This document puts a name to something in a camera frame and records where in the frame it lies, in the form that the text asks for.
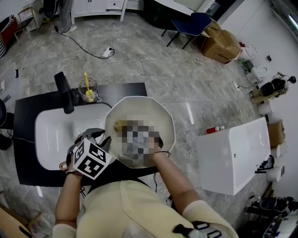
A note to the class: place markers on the person's right forearm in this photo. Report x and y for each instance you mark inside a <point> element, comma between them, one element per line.
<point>175,183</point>

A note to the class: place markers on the clear glass jar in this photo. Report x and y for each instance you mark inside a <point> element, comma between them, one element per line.
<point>89,91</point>

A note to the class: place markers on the person's left forearm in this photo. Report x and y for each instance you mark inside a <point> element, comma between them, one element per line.
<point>67,197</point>

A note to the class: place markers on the person's cream shirt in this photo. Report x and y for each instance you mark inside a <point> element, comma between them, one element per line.
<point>130,209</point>

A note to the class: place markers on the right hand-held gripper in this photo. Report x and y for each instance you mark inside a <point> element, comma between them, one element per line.
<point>141,141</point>

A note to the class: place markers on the white bathtub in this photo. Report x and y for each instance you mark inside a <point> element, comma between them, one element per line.
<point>230,158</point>

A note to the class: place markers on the blue chair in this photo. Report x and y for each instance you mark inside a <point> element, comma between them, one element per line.
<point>193,23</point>

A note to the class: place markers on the black wrist band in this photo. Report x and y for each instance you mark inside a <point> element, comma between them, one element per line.
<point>163,152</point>

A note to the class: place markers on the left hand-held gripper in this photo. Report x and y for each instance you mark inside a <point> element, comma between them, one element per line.
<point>90,158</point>

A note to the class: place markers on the yellow brush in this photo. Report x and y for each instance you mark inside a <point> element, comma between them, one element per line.
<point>87,86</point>

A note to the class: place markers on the white faceted pan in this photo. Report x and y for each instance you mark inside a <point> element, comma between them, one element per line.
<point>142,109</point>

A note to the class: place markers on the person's left hand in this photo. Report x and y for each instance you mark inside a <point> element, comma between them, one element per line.
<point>79,139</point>

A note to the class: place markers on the large open cardboard box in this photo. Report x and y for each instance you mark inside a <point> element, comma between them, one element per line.
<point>221,45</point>

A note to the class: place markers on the yellow scrubbing sponge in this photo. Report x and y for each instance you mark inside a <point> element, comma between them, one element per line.
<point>118,124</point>

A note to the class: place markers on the white power strip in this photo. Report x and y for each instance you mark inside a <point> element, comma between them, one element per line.
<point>107,52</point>

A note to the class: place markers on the red bottle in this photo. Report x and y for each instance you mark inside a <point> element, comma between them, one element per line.
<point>213,130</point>

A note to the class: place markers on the small cardboard box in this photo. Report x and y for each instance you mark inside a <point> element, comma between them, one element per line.
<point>276,133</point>

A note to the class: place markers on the black faucet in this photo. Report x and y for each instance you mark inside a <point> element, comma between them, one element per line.
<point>65,93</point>

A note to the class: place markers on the black office chair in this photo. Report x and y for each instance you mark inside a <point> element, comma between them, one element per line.
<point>4,123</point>

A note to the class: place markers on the red striped box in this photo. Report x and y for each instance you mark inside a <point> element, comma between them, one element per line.
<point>7,32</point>

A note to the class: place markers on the white cabinet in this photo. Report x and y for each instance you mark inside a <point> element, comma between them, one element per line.
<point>97,8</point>

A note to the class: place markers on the black vanity counter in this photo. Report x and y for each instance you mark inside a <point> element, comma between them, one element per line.
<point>25,144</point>

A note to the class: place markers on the white sink basin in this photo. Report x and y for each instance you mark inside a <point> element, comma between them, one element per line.
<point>56,134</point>

